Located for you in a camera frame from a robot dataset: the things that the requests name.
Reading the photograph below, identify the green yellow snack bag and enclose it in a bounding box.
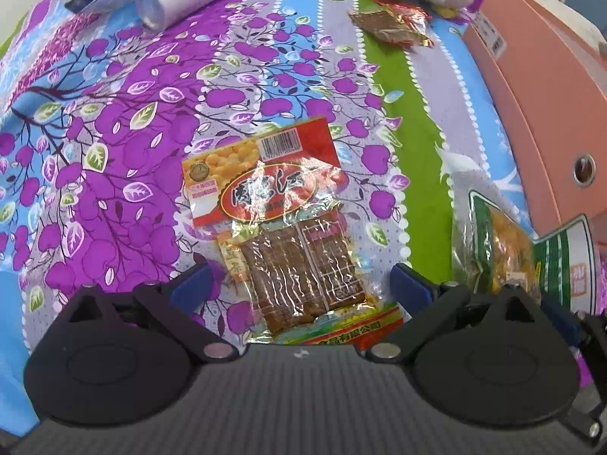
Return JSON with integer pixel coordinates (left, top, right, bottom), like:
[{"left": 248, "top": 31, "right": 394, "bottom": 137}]
[{"left": 450, "top": 190, "right": 603, "bottom": 314}]

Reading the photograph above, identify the red yellow tofu snack bag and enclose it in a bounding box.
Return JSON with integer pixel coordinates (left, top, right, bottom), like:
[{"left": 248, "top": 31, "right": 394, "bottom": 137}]
[{"left": 182, "top": 121, "right": 409, "bottom": 347}]

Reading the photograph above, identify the pink cardboard box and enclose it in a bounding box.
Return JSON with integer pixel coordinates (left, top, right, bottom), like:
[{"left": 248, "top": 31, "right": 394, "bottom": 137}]
[{"left": 462, "top": 0, "right": 607, "bottom": 247}]

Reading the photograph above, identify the purple floral bedsheet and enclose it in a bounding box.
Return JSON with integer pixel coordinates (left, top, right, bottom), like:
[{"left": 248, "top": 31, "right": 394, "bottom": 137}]
[{"left": 0, "top": 0, "right": 607, "bottom": 437}]

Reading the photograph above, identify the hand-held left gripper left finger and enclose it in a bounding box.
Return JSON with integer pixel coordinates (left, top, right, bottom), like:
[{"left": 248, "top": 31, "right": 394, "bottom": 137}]
[{"left": 61, "top": 263, "right": 238, "bottom": 361}]

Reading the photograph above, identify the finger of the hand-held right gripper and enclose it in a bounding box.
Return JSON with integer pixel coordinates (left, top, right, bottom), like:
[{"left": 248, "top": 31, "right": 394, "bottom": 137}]
[{"left": 542, "top": 293, "right": 607, "bottom": 350}]

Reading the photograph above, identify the brown gold snack bag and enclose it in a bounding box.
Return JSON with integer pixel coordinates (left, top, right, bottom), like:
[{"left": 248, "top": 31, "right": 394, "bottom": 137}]
[{"left": 348, "top": 2, "right": 434, "bottom": 49}]

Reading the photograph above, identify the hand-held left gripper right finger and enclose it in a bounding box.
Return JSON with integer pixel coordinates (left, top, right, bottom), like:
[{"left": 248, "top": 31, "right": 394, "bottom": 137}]
[{"left": 365, "top": 263, "right": 546, "bottom": 361}]

